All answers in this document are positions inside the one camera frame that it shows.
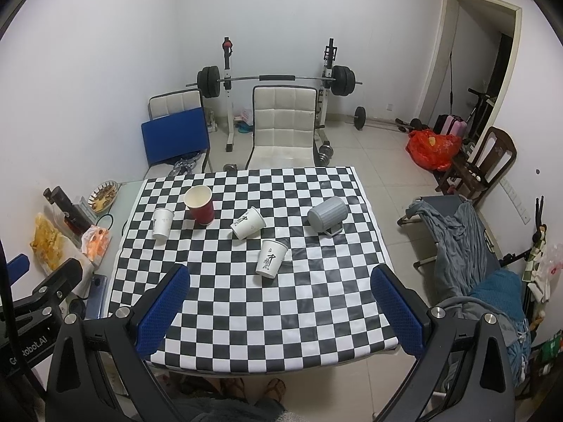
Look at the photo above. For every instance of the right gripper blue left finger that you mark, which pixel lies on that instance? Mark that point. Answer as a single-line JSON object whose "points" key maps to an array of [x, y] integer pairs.
{"points": [[133, 337]]}

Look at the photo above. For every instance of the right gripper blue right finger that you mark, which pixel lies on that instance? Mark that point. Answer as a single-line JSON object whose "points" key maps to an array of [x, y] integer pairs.
{"points": [[430, 336]]}

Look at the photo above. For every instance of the small white paper cup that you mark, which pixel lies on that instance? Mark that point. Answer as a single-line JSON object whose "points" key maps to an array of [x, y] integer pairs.
{"points": [[162, 223]]}

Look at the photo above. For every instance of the red paper cup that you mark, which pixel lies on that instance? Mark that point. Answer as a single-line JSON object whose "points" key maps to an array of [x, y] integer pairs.
{"points": [[199, 201]]}

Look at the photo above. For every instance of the white paper cup with calligraphy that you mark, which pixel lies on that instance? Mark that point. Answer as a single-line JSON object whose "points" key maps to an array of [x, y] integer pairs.
{"points": [[271, 256]]}

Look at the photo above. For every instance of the white paper cup lying sideways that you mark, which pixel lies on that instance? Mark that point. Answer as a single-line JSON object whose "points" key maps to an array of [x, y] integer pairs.
{"points": [[248, 224]]}

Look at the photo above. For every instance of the blue smartphone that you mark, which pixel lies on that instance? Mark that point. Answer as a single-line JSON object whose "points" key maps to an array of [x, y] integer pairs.
{"points": [[95, 300]]}

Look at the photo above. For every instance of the teal blanket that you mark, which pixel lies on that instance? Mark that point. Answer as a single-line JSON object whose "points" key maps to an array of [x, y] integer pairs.
{"points": [[500, 292]]}

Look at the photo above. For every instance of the grey blanket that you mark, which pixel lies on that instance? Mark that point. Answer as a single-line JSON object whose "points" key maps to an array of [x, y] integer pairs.
{"points": [[468, 279]]}

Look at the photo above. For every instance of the yellow snack bag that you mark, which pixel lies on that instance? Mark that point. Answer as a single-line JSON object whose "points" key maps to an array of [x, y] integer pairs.
{"points": [[50, 247]]}

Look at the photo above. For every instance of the orange snack packet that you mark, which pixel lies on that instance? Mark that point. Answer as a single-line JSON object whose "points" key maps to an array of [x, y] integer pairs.
{"points": [[95, 242]]}

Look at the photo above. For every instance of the snack plate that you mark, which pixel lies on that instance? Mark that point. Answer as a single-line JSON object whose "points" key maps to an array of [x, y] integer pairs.
{"points": [[103, 196]]}

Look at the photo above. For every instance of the grey ribbed plastic mug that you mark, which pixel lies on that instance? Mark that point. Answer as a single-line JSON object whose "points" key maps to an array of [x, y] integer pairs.
{"points": [[328, 217]]}

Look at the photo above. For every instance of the checkered black white tablecloth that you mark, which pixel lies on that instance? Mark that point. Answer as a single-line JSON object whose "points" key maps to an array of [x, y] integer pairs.
{"points": [[317, 311]]}

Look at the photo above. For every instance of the red plastic bag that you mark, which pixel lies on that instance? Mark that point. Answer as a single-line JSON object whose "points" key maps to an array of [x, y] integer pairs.
{"points": [[433, 152]]}

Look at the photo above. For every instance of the dark wooden chair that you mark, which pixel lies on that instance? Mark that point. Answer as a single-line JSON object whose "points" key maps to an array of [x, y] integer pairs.
{"points": [[490, 162]]}

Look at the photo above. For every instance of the black dumbbell on floor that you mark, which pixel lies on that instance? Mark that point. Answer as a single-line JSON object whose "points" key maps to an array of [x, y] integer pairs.
{"points": [[323, 155]]}

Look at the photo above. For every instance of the pink suitcase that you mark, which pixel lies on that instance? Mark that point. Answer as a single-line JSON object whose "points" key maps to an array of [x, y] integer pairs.
{"points": [[454, 125]]}

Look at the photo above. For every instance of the blue backed chair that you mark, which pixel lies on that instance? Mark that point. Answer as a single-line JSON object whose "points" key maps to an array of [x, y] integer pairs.
{"points": [[176, 137]]}

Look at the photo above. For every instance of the small dumbbell bar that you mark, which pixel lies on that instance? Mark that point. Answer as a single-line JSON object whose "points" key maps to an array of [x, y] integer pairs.
{"points": [[360, 120]]}

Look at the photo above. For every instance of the white padded chair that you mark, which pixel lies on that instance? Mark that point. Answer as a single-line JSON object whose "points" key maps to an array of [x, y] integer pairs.
{"points": [[284, 127]]}

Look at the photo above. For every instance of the barbell with black plates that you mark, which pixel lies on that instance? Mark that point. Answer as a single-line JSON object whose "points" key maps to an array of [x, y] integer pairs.
{"points": [[341, 82]]}

